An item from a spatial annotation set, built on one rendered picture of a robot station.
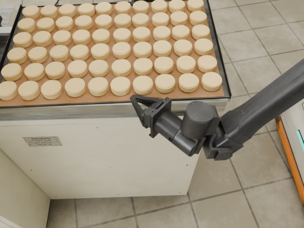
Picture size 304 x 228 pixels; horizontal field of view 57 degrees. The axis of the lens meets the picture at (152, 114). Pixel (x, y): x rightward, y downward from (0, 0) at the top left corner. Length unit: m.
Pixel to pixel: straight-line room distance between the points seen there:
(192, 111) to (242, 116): 0.11
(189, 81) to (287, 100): 0.23
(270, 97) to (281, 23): 2.06
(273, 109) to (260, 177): 1.15
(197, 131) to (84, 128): 0.41
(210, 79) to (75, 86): 0.33
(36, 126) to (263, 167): 1.28
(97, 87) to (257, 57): 1.70
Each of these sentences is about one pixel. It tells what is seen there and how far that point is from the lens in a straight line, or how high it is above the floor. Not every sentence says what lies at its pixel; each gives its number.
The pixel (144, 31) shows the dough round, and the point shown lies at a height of 0.98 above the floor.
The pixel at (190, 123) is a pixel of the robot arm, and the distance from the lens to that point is 0.57.
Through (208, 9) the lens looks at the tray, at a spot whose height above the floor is 0.96.
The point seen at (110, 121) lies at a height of 0.82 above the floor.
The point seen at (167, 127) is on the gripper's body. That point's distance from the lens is 0.63.
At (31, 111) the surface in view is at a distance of 0.86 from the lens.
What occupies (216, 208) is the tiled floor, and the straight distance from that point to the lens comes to 1.61.
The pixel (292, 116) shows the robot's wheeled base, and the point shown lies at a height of 0.25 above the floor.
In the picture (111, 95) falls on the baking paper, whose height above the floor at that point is 0.96.
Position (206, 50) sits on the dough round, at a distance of 0.79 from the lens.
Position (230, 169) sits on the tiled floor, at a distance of 1.70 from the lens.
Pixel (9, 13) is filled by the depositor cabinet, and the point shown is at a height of 0.84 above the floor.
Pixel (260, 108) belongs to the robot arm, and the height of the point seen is 1.06.
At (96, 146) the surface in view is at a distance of 0.98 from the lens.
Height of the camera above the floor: 1.52
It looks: 57 degrees down
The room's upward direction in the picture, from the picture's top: straight up
